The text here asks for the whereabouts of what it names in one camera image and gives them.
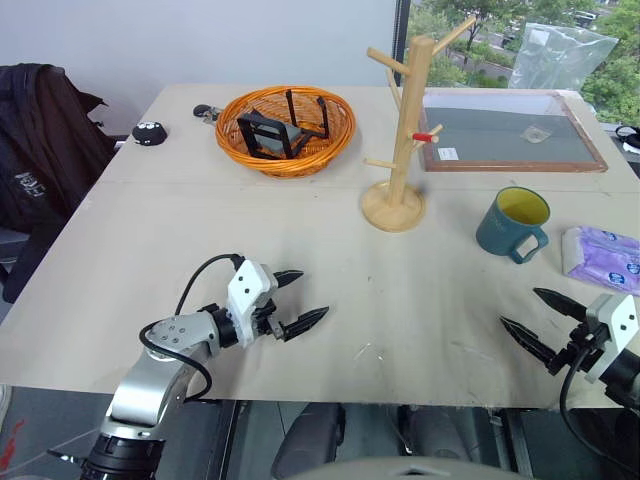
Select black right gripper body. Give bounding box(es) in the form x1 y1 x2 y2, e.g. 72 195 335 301
544 321 605 377

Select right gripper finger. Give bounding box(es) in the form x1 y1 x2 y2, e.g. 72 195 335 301
498 314 559 367
532 287 589 323

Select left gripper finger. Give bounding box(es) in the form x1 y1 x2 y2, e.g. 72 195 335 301
278 306 330 343
272 269 305 289

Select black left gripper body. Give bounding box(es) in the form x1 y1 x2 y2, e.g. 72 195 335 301
251 297 287 343

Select wooden mug tree stand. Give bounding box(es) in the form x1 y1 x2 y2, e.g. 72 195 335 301
361 15 478 234

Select purple tissue pack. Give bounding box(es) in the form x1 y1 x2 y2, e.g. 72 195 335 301
560 225 640 298

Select teal mug yellow inside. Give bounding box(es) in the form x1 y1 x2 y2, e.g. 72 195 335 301
474 186 552 266

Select orange wicker basket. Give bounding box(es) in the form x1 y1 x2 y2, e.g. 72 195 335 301
214 85 358 179

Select dark rounded shape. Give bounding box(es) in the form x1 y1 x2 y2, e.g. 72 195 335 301
270 403 348 480

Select small clear plastic pouch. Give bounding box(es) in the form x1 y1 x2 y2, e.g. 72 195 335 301
519 125 552 146

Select wood framed grey board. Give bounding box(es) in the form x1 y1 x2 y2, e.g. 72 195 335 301
418 89 610 174

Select small black metal clip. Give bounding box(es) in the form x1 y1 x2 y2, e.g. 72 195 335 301
192 103 223 123

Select black round toy with eyes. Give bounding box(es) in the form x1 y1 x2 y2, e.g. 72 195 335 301
131 119 169 148

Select clear plastic bag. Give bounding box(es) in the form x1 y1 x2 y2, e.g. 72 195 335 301
508 21 621 93

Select black jacket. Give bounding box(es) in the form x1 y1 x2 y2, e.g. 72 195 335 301
0 63 119 304

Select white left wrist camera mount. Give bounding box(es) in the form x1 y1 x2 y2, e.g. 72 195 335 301
226 258 279 350

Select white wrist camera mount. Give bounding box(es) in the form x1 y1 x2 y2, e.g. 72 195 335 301
583 293 640 384
226 258 279 350

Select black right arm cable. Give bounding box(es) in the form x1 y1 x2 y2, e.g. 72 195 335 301
558 347 640 476

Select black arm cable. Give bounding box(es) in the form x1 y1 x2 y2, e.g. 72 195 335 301
138 253 246 402
558 347 640 476

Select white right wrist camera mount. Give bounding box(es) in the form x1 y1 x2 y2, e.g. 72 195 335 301
583 293 640 384

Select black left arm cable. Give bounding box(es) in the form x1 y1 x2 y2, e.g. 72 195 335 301
138 253 246 402

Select black frame stand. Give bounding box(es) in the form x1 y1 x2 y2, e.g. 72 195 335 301
236 88 332 162

